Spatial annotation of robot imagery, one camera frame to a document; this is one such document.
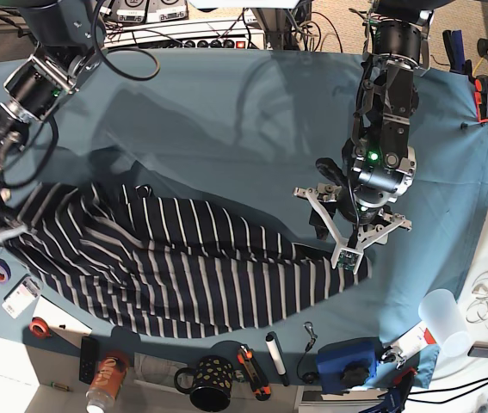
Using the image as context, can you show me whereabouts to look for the purple tape roll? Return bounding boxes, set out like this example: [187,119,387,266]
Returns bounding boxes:
[0,258,11,284]

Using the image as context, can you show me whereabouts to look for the white red card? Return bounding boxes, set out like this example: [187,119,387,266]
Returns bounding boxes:
[386,321,436,359]

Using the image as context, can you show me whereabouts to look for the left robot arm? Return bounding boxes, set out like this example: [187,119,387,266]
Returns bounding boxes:
[316,1,441,229]

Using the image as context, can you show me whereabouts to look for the white paper sheet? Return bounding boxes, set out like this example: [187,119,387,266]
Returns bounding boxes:
[34,296,92,335]

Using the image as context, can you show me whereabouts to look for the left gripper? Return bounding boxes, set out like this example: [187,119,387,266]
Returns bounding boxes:
[307,184,392,245]

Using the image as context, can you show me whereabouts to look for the black mug with yellow leaves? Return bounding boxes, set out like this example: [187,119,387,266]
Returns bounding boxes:
[174,355,234,412]

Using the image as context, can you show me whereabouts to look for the navy white striped t-shirt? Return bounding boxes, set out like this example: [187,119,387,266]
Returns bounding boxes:
[5,183,371,338]

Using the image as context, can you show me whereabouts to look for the orange drink bottle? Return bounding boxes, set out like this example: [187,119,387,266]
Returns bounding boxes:
[86,350,129,413]

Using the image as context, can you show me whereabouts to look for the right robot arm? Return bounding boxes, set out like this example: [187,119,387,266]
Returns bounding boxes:
[0,1,105,243]

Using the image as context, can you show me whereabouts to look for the white packaged card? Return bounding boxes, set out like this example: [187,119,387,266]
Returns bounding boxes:
[2,274,43,319]

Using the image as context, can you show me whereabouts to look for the teal table cloth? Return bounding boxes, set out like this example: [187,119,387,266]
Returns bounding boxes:
[0,47,488,391]

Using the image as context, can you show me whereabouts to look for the black lanyard with clip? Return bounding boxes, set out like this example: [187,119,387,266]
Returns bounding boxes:
[296,321,318,385]

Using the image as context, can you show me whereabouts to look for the translucent plastic cup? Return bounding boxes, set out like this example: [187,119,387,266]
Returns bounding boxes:
[418,289,473,358]

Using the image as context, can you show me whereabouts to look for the black remote control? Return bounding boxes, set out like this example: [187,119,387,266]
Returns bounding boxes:
[79,336,99,385]

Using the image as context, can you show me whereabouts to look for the red tape roll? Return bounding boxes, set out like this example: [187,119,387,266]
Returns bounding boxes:
[28,317,52,339]

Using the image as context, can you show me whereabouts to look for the white black marker pen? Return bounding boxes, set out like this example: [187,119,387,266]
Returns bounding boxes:
[265,332,290,386]

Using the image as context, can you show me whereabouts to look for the orange black clamp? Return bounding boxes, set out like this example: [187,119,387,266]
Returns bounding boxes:
[474,75,488,124]

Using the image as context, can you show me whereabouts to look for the orange black utility knife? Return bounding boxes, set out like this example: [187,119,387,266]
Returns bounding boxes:
[237,344,272,402]

